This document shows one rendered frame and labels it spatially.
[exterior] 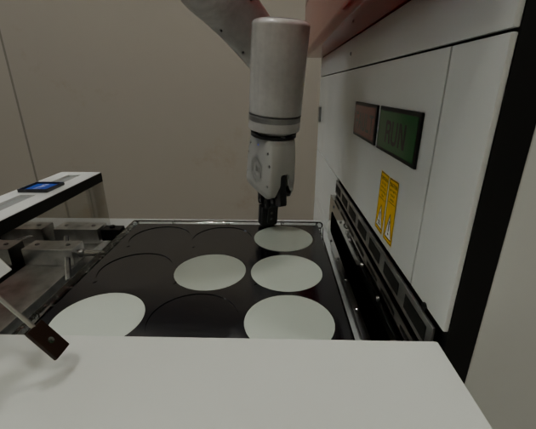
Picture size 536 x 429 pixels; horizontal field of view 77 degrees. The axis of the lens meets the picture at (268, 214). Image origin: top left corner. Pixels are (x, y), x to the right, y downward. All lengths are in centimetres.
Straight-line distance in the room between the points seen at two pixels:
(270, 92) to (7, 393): 43
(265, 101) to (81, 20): 221
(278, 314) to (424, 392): 20
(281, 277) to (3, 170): 284
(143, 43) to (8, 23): 87
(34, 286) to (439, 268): 52
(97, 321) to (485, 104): 41
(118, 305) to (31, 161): 259
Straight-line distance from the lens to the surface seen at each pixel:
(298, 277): 47
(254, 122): 54
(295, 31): 51
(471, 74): 26
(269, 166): 53
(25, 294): 57
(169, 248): 57
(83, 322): 44
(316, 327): 39
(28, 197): 75
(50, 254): 63
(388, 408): 24
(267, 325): 39
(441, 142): 29
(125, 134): 256
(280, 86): 51
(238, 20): 61
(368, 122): 47
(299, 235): 59
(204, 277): 47
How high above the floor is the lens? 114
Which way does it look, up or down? 21 degrees down
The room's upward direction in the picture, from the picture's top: straight up
